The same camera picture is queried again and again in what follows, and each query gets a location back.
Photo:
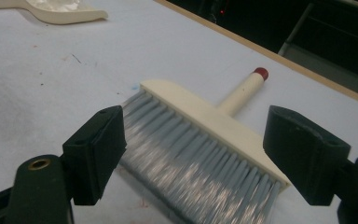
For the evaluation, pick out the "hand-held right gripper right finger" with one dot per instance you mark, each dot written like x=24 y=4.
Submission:
x=304 y=149

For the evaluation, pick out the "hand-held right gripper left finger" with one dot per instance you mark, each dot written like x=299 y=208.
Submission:
x=93 y=152

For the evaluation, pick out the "cream hand brush red cap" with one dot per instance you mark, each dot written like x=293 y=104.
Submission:
x=205 y=118

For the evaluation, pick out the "cream plastic dustpan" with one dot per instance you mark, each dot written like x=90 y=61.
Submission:
x=74 y=17

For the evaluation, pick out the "pile of white paper scraps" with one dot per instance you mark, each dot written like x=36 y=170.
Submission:
x=54 y=4

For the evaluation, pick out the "white board table cover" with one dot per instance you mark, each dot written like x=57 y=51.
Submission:
x=43 y=77

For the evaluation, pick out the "wooden table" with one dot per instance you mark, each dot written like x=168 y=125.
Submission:
x=261 y=49

